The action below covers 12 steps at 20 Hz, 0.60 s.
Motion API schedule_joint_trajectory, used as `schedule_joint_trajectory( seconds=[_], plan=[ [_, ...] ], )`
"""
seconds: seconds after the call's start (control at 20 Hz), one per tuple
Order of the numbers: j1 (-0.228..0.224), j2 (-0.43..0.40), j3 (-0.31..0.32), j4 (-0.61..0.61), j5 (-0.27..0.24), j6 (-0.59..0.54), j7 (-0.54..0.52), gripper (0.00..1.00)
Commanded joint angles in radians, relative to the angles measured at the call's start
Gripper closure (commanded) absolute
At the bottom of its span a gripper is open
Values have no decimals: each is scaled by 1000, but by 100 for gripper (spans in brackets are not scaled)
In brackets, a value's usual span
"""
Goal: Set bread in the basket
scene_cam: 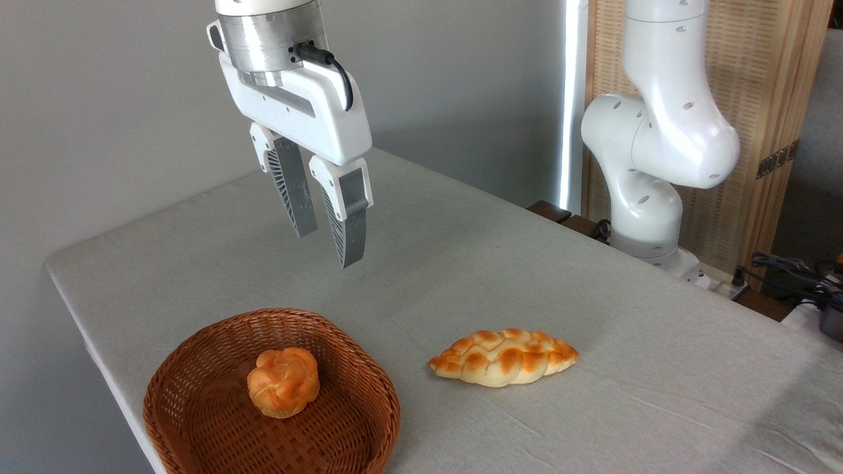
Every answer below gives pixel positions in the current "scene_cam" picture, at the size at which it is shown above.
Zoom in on long braided bread loaf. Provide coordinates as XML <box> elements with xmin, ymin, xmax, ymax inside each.
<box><xmin>428</xmin><ymin>329</ymin><xmax>580</xmax><ymax>388</ymax></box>

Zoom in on round knotted bread roll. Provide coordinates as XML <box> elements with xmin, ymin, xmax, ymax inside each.
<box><xmin>247</xmin><ymin>347</ymin><xmax>321</xmax><ymax>419</ymax></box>

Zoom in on white vertical light strip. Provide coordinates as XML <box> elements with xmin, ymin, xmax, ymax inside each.
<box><xmin>558</xmin><ymin>0</ymin><xmax>589</xmax><ymax>215</ymax></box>

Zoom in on grey metal pot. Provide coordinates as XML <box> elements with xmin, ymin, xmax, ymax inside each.
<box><xmin>819</xmin><ymin>293</ymin><xmax>843</xmax><ymax>342</ymax></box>

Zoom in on black cable bundle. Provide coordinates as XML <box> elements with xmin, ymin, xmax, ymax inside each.
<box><xmin>732</xmin><ymin>251</ymin><xmax>843</xmax><ymax>305</ymax></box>

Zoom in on white power strip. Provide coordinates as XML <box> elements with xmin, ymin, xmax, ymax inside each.
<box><xmin>685</xmin><ymin>262</ymin><xmax>750</xmax><ymax>300</ymax></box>

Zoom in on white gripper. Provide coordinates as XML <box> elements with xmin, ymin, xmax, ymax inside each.
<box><xmin>219</xmin><ymin>51</ymin><xmax>374</xmax><ymax>269</ymax></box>

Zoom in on brown wicker basket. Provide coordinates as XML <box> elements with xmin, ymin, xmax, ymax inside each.
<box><xmin>143</xmin><ymin>308</ymin><xmax>401</xmax><ymax>474</ymax></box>

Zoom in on grey tablecloth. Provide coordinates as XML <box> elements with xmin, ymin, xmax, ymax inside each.
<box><xmin>45</xmin><ymin>146</ymin><xmax>843</xmax><ymax>474</ymax></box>

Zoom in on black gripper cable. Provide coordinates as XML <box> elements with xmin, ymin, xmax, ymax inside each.
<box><xmin>291</xmin><ymin>42</ymin><xmax>355</xmax><ymax>112</ymax></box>

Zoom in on dark wooden block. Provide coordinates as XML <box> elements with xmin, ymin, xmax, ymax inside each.
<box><xmin>527</xmin><ymin>200</ymin><xmax>573</xmax><ymax>224</ymax></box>
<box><xmin>560</xmin><ymin>215</ymin><xmax>611</xmax><ymax>245</ymax></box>

